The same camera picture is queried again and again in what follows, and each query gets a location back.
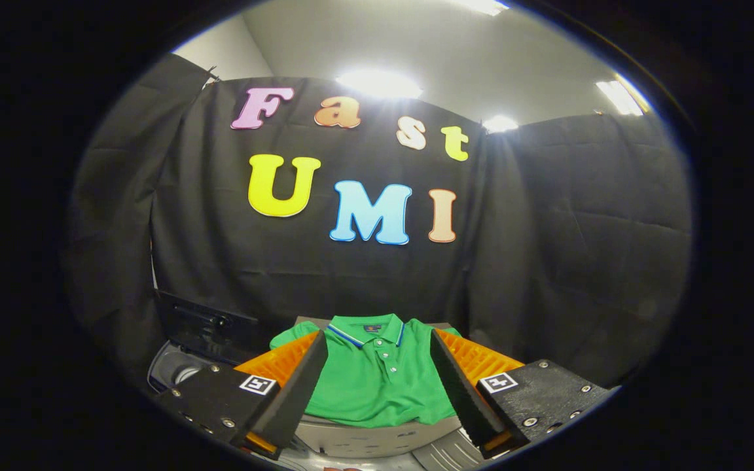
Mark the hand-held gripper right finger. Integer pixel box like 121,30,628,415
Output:
429,328,620,460

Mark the green polo shirt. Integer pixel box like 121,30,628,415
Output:
270,314,463,429

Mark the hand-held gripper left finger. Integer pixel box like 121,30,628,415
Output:
154,330,329,461

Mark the grey cabinet with black frame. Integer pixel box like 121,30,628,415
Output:
293,315,482,471

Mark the dark transparent washing machine lid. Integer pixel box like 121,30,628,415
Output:
154,290,273,367

